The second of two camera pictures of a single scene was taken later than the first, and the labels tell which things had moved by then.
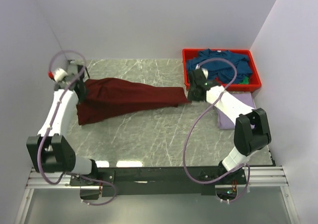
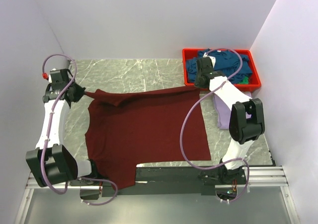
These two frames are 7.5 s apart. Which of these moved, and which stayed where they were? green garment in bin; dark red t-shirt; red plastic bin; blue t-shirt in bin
Moved: dark red t-shirt
Stayed: blue t-shirt in bin; red plastic bin; green garment in bin
